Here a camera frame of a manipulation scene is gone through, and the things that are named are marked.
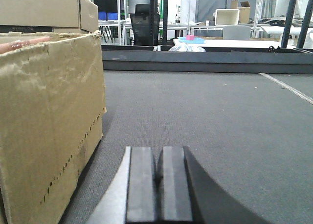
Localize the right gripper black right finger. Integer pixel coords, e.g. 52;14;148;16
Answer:
158;146;268;224

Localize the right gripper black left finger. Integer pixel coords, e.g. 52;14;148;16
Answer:
86;146;157;224

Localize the large brown cardboard box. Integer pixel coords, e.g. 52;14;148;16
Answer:
0;33;106;224

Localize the orange carton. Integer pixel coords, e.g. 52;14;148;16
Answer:
0;36;51;54

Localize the dark blue fabric mat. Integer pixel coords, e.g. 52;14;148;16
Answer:
61;71;313;224

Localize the crumpled clear plastic bag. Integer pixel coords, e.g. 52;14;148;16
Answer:
169;43;206;52

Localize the light blue tray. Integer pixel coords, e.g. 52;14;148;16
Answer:
178;37;204;44

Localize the pink cube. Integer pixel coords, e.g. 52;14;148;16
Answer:
186;34;194;41

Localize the grey office chair back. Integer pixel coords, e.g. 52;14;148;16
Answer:
223;25;251;41

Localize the black mesh office chair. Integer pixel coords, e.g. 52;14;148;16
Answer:
130;4;152;46

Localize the white plastic crate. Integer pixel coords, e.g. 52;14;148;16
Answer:
213;9;240;26

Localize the distant brown cardboard box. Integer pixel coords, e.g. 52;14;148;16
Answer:
230;0;251;23

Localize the closed brown cardboard box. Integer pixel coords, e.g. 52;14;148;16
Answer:
0;0;98;33

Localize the dark metal table frame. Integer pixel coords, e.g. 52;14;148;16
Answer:
102;0;313;74

